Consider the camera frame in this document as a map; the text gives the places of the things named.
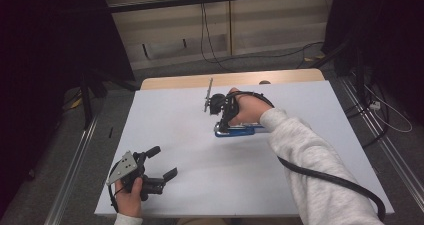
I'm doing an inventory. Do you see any person's right hand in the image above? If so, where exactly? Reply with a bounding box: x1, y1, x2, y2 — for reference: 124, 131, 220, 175
227, 87, 275, 127

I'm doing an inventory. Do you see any aluminium floor rail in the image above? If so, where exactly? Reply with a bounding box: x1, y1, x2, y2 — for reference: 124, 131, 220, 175
337, 75, 424, 204
42, 114, 102, 225

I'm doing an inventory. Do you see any black tripod stand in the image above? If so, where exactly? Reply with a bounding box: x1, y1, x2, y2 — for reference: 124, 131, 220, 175
311, 34, 369, 101
77, 66, 142, 131

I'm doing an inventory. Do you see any white floor cable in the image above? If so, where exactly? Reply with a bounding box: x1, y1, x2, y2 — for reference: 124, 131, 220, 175
362, 83, 414, 134

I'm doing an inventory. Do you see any blue stapler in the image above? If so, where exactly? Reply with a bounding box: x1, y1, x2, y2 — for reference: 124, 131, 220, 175
213, 121, 269, 139

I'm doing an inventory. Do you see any wooden table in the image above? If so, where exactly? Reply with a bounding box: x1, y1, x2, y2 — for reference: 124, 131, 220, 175
139, 68, 326, 92

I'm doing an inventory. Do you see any black curtain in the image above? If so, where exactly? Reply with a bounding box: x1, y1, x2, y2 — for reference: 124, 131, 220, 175
320, 0, 424, 128
0, 0, 137, 216

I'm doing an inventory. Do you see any thick black right gripper cable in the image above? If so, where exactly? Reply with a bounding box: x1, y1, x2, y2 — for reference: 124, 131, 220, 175
229, 90, 387, 223

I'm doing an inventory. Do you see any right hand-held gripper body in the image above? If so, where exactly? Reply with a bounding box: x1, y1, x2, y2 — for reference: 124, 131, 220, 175
203, 77, 240, 121

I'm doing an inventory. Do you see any black floor cable bundle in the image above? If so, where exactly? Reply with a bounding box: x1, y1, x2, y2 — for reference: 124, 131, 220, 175
343, 69, 392, 150

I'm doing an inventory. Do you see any thin black left gripper cable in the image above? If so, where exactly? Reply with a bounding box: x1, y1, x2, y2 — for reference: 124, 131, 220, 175
107, 161, 125, 214

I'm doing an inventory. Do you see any person's left hand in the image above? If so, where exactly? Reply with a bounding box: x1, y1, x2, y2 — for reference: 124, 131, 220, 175
114, 177, 145, 218

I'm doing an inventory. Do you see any white table sheet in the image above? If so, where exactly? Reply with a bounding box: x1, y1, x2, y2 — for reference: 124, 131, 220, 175
94, 80, 395, 218

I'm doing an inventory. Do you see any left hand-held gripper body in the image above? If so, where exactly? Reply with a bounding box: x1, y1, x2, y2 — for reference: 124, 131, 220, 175
106, 150, 166, 202

